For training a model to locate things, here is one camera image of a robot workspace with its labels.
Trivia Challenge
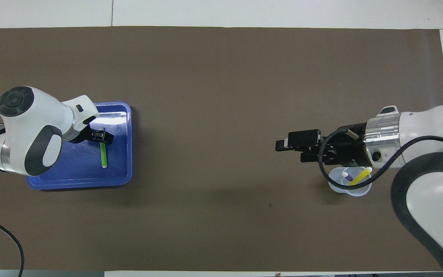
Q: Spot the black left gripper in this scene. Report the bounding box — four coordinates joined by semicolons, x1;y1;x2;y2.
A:
68;122;114;145

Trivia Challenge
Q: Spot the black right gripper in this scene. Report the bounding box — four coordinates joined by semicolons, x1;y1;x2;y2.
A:
275;122;372;167

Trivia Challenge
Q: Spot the green marker pen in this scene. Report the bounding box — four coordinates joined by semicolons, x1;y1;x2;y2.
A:
99;127;108;169

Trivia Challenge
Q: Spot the yellow marker pen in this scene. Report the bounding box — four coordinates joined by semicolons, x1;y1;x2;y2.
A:
348;167;373;186

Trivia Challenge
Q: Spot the blue plastic tray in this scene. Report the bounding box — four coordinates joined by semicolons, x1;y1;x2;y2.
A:
26;102;133;190

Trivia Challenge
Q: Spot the clear plastic cup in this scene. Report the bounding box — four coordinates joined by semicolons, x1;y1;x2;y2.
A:
328;164;373;197

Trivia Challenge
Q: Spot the brown table mat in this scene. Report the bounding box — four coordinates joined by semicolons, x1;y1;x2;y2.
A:
0;26;443;272

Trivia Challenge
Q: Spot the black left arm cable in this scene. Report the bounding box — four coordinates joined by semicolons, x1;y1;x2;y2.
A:
0;212;25;277

